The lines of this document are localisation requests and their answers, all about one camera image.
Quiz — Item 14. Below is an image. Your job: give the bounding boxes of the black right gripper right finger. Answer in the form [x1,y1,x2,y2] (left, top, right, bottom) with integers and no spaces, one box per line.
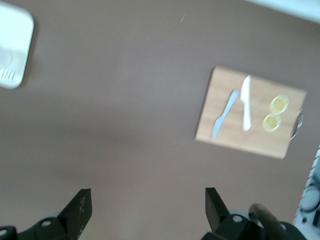
[204,186,230,233]

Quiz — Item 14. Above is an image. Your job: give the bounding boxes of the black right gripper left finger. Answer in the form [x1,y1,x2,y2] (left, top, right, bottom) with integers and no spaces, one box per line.
[58,188,93,240]

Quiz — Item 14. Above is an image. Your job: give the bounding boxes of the cream bear print tray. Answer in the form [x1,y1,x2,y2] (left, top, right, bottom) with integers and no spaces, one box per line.
[0,4,35,90]

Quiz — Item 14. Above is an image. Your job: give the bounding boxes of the wooden cutting board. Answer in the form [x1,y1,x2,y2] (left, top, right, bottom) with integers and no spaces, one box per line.
[194,65,308,160]

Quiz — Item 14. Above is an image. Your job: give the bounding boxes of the white grey device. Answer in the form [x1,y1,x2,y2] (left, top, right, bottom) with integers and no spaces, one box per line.
[294,144,320,240]

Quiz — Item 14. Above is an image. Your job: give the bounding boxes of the grey plastic knife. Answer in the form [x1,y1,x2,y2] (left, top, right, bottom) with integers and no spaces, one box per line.
[211,89,240,141]

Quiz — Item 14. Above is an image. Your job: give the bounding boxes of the yellow lemon slice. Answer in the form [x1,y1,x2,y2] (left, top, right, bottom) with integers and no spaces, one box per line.
[261,113,281,133]
[269,94,290,115]

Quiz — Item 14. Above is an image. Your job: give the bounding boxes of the white plastic knife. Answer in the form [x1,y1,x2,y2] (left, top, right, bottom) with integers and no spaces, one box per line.
[239,74,252,132]

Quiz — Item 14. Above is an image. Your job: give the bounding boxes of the brown table cover sheet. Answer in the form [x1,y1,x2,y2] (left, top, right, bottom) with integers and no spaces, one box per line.
[0,0,320,240]

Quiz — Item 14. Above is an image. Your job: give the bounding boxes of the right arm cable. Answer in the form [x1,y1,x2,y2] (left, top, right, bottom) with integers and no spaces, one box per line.
[249,203,283,240]

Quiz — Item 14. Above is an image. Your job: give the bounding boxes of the metal wire handle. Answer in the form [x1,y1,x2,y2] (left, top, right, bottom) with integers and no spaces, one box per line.
[287,109,305,144]

